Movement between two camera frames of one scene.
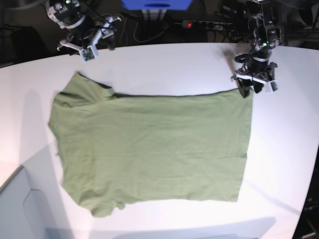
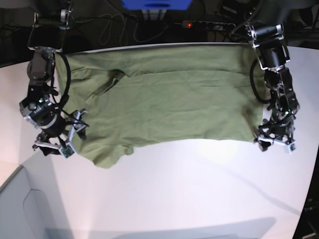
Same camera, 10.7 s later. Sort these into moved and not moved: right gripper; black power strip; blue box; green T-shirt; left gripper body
Moved: left gripper body; right gripper; green T-shirt
Not moved: black power strip; blue box
